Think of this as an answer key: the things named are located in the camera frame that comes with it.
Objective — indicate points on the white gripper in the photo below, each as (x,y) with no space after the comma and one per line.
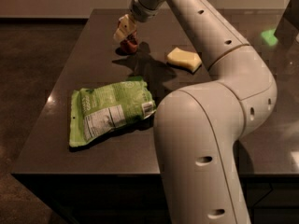
(140,10)

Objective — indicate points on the yellow sponge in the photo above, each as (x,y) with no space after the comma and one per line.
(184,59)

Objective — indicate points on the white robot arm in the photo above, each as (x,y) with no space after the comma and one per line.
(195,127)

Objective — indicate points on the dark cabinet drawers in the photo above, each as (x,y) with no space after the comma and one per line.
(139,199)

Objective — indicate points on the green rice chip bag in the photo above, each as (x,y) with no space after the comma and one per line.
(95,112)

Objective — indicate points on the red coke can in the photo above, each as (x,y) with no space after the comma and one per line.
(130,44)

